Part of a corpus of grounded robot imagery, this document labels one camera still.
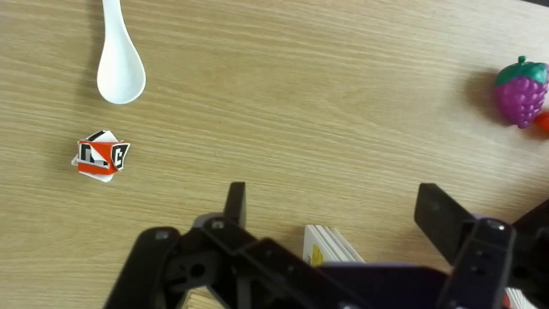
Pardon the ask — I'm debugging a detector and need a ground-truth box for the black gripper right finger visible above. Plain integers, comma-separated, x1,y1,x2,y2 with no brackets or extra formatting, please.
413,182,549,309

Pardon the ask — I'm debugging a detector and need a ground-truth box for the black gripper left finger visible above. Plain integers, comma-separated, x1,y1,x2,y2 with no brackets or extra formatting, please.
100,180,356,309

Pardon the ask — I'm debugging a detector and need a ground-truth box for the small red white cube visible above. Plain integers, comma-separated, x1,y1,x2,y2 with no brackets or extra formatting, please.
70,129,131,184

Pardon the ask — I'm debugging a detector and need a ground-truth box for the purple toy grape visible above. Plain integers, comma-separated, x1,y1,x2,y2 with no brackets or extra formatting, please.
492,55,549,130

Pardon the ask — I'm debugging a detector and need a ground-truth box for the white spoon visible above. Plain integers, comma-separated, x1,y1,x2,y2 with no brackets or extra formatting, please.
94,0,147,106

